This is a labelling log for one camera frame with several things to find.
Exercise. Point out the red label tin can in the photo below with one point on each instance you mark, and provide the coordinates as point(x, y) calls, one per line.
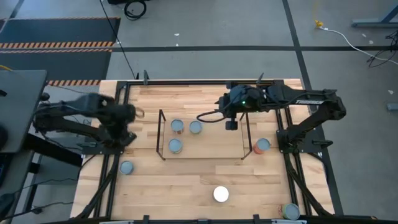
point(177, 126)

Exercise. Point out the black table frame rails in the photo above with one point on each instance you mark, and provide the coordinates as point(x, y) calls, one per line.
point(186, 82)

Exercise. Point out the black desk base leg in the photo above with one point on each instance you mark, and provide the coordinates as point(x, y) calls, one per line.
point(53, 152)

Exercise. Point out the blue-grey table leg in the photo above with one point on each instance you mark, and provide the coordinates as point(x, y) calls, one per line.
point(373, 22)

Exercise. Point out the orange label tin can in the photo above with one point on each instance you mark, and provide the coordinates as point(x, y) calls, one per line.
point(262, 145)

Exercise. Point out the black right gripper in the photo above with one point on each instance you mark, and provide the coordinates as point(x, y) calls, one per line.
point(236, 99)

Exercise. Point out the large mandarin oranges can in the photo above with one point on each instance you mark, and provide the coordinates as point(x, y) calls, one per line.
point(221, 193)

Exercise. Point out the grey desk top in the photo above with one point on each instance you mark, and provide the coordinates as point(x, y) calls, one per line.
point(18, 109)

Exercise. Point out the yellow green label tin can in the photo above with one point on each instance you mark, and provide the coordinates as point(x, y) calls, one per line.
point(175, 145)

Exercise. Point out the yellow plug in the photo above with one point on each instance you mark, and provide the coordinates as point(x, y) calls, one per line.
point(318, 23)

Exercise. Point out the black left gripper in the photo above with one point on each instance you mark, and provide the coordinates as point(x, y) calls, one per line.
point(122, 113)

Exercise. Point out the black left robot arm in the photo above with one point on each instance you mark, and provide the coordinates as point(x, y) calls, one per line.
point(90, 104)

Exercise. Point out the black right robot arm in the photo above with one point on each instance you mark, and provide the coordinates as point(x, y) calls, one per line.
point(329, 107)

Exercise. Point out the small silver tin can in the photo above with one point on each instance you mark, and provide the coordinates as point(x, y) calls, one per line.
point(127, 167)

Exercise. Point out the black hazard-striped floor mat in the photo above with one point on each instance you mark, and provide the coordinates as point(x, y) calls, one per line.
point(62, 31)

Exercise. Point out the clear rectangular tray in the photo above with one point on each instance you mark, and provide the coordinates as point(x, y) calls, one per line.
point(211, 143)

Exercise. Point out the white green label tin can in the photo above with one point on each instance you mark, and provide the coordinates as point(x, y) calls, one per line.
point(195, 127)

